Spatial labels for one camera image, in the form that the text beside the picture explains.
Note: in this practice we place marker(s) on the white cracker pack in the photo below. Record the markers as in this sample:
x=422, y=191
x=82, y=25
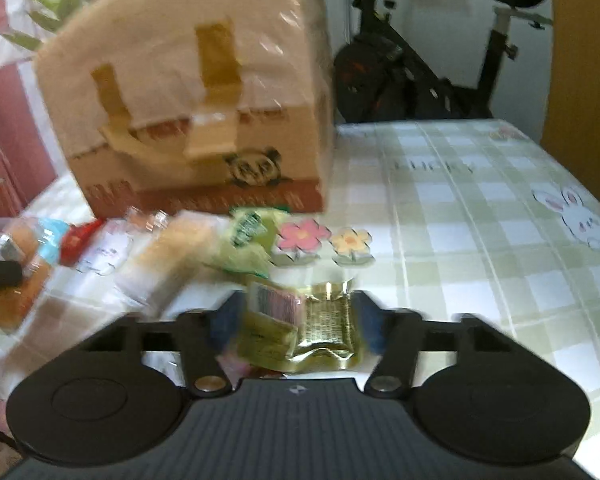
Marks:
x=156, y=274

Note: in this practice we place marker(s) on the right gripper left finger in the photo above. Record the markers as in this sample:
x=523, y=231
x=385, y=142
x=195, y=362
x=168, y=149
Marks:
x=203, y=335

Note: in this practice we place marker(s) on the black exercise bike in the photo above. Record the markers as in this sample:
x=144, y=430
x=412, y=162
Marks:
x=379, y=77

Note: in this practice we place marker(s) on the red white curtain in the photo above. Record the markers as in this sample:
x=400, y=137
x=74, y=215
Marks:
x=30, y=156

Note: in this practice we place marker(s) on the wooden door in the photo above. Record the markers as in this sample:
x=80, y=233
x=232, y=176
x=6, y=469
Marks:
x=572, y=127

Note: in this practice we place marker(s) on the checkered green tablecloth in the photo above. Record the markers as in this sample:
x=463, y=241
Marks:
x=441, y=217

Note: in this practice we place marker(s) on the red snack packet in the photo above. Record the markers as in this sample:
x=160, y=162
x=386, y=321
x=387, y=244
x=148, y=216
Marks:
x=76, y=240

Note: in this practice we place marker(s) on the taped cardboard box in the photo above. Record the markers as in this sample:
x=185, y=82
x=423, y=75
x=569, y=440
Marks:
x=204, y=105

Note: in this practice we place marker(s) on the green snack packet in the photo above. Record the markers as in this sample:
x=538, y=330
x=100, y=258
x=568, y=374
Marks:
x=246, y=240

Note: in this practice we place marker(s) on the gold foil snack packet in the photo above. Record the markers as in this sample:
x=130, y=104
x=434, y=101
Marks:
x=299, y=330

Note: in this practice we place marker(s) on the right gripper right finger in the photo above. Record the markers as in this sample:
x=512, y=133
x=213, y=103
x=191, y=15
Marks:
x=395, y=336

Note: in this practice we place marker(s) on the clear wrapped biscuit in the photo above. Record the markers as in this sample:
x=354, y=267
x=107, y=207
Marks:
x=137, y=221

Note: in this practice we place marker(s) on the white small snack packet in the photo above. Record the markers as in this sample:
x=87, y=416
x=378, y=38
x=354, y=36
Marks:
x=108, y=249

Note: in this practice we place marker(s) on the orange bread pack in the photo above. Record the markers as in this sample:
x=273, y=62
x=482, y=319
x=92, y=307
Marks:
x=34, y=243

